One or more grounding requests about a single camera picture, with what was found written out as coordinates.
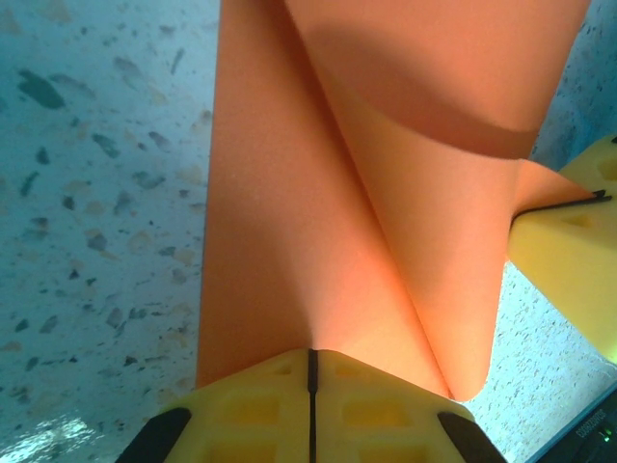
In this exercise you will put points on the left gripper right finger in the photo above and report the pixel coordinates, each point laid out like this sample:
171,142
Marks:
385,424

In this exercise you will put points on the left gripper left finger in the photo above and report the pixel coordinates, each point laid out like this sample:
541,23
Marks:
241,419

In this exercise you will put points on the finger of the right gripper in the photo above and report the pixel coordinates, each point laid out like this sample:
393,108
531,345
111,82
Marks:
569,260
602,169

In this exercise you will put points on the orange paper sheet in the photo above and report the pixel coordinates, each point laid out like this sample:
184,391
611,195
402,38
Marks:
299,217

